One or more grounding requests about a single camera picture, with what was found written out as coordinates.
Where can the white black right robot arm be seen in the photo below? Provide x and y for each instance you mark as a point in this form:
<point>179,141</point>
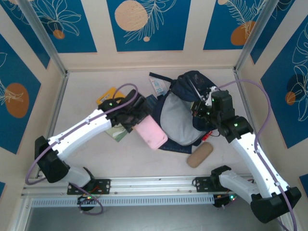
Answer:
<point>255,158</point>

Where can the green packet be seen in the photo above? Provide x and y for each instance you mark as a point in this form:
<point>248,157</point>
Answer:
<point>118,136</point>

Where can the aluminium frame rail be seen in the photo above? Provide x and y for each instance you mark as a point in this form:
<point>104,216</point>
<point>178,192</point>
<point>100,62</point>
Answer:
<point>154,183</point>

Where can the tan oval case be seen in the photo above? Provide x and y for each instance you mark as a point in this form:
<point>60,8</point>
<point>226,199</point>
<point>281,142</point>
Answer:
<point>199,155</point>

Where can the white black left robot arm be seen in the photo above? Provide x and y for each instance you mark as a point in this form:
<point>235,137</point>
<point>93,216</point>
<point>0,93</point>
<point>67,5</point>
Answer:
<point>79,132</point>

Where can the black controller board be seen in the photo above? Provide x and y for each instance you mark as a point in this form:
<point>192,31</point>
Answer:
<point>223,201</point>
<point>86,201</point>

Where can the pink pencil case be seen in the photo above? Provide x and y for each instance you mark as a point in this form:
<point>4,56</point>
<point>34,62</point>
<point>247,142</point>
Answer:
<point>151,134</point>

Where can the blue ruler package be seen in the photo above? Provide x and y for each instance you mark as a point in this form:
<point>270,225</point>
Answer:
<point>157,85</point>

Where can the navy blue backpack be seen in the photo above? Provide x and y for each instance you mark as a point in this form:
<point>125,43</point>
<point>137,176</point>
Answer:
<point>175,115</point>

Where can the yellow book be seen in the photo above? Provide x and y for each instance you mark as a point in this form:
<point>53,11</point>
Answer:
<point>108,95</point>

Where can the aluminium side rail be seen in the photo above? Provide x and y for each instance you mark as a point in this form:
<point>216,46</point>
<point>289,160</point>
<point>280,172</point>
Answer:
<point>55,113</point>
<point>246,103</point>

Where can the aluminium frame post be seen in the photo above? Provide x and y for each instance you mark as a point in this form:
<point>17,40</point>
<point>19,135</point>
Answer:
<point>253,36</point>
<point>46,41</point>

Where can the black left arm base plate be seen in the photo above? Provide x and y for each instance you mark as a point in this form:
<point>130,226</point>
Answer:
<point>106,186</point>

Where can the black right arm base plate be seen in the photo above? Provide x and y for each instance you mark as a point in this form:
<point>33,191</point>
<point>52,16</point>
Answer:
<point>202,184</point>

